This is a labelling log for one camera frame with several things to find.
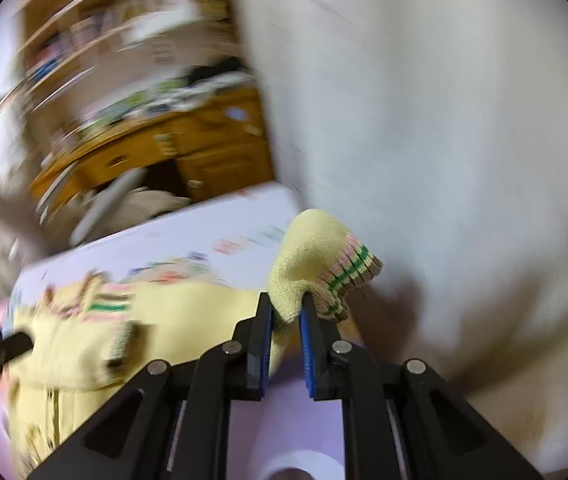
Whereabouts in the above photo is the yellow striped knit cardigan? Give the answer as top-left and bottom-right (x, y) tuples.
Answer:
(6, 209), (383, 478)

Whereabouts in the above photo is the cartoon print bed sheet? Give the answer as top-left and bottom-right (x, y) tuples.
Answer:
(0, 181), (366, 480)

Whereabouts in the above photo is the white ergonomic office chair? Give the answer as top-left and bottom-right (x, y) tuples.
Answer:
(0, 165), (146, 258)

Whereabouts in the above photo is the wooden desk with drawers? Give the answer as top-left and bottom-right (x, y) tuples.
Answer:
(29, 87), (274, 203)

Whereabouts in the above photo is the white leaf print curtain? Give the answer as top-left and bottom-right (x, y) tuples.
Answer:
(238, 0), (568, 479)

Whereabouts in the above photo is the wooden bookshelf hutch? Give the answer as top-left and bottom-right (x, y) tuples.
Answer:
(17, 0), (242, 136)

